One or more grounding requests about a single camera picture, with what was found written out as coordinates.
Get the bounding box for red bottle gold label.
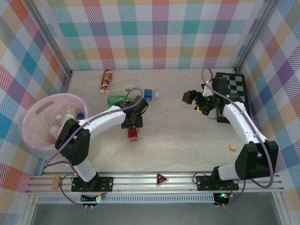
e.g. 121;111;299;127
127;127;141;143

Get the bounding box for green plastic bottle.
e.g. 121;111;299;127
107;94;132;106

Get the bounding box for translucent pink bin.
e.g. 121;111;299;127
22;93;89;159

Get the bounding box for clear bottle blue label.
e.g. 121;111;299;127
143;88;160;101

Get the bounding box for black white checkerboard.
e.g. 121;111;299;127
214;72;253;124

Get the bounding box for brown bottle with cream cap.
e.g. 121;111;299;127
99;69;114;95

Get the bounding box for red triangle sign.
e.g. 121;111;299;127
156;172;168;186

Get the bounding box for black controller board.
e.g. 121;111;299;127
212;192;232;208
81;194;105;209

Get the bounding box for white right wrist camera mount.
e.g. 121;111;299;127
202;81;213;97

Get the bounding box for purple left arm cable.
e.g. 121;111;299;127
44;88;143;208

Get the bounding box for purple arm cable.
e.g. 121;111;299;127
44;88;143;208
201;67;275;188

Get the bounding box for aluminium mounting rail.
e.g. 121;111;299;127
24;172;285;195

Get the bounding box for slotted cable tray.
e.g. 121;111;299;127
37;195;216;204

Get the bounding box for aluminium frame post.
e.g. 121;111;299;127
234;0;281;73
28;0;73;75

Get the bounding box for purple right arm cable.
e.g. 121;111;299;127
201;67;275;188

